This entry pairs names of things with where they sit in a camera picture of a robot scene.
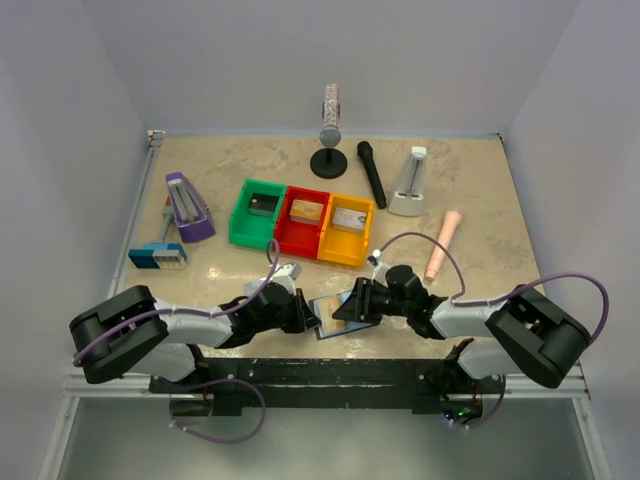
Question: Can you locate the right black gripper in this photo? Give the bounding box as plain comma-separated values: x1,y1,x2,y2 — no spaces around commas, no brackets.
332,277,412,324

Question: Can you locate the blue leather card holder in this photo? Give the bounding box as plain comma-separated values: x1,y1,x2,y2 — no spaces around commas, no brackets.
309,292,374,341

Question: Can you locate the gold VIP credit card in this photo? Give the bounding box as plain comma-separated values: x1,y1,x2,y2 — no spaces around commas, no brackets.
316,295,347,334

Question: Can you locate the silver credit card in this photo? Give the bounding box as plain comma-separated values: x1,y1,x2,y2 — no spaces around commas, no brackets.
243,278,269,297

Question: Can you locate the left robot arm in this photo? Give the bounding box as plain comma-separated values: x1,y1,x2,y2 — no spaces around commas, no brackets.
69,281,320,392

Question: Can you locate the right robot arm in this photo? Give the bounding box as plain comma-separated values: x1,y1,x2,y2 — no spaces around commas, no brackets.
332,265,592,392

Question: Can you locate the silver card stack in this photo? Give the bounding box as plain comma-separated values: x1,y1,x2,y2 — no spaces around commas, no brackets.
332,207,368,234

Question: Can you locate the orange card stack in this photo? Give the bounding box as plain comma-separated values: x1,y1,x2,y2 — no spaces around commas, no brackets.
289,199,324,226

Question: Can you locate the black card stack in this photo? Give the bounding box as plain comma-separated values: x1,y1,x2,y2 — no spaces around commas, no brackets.
248,193,280,217

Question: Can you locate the yellow plastic bin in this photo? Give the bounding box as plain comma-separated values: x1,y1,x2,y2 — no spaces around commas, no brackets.
317,193,375,267

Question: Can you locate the red plastic bin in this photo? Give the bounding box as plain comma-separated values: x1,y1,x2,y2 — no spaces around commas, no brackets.
274,186,330,259

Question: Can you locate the green plastic bin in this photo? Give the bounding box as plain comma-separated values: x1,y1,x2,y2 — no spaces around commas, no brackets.
228,178,287,249

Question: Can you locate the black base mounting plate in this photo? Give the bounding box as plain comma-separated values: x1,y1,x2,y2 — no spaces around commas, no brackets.
149,358,502,416

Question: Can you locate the white metronome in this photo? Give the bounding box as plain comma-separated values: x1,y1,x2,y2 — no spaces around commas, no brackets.
387,146,427,217

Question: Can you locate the pink microphone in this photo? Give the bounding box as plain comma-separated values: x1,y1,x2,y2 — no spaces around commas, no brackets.
424,210,462,283

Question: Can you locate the blue grey block toy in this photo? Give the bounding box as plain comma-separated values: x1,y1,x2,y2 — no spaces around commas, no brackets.
127,195,188,273

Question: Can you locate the purple metronome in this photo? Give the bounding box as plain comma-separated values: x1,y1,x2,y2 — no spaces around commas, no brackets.
165,172,216,243

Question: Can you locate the black round microphone stand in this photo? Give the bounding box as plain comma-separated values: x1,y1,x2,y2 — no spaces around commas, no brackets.
310,148,348,179

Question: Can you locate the black microphone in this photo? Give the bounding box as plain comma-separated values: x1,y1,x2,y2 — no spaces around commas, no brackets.
356,141,387,209

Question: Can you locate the glitter microphone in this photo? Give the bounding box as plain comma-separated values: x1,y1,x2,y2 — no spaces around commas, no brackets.
319,83,341,148

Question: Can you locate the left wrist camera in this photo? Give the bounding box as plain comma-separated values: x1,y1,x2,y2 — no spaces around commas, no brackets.
271,262,302,294

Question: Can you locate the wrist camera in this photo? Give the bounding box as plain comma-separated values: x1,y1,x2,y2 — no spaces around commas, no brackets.
367,249,388,284
271,262,302,294

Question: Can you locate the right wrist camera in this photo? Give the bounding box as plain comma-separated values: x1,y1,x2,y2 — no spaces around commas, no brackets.
367,249,388,284

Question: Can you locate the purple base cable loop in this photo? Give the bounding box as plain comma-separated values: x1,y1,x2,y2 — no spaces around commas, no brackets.
168,379,269,446

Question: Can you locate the aluminium frame rail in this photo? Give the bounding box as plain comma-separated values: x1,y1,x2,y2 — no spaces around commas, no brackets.
70,131,167,384

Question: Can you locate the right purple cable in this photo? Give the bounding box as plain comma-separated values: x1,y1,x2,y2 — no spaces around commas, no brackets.
372,232,611,346

